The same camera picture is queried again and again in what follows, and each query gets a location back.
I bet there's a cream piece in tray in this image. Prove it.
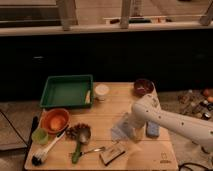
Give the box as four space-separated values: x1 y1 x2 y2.
85 90 91 104

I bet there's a green plastic tray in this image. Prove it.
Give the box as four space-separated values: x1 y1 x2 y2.
40 75 93 109

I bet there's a green handled metal scoop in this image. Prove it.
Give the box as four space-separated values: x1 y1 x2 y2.
72 128 91 164

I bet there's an orange plastic bowl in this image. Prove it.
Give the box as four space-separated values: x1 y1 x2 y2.
41 108 70 134

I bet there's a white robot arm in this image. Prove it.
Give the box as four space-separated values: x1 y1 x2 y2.
129 94 213 153

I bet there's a wooden table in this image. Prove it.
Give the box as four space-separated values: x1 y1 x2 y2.
24 83 178 171

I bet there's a black cable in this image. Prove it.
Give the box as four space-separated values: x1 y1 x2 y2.
178 162 213 171

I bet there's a wooden block brush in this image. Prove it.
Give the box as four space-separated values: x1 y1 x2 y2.
99 143 125 166

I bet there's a metal spoon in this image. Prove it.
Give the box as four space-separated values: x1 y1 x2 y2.
69 146 107 157

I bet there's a light blue towel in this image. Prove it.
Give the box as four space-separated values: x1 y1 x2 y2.
110 113 133 141

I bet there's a blue sponge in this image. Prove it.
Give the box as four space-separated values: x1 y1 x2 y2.
146 122 159 138

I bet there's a white dish brush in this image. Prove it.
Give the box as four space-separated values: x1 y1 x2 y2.
31 132 65 166

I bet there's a white paper cup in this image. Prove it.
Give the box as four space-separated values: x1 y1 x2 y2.
95 84 109 100

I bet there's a dark red bowl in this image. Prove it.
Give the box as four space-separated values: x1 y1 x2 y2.
133 79 154 97

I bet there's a small green cup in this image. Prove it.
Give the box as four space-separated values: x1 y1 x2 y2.
31 128 48 145

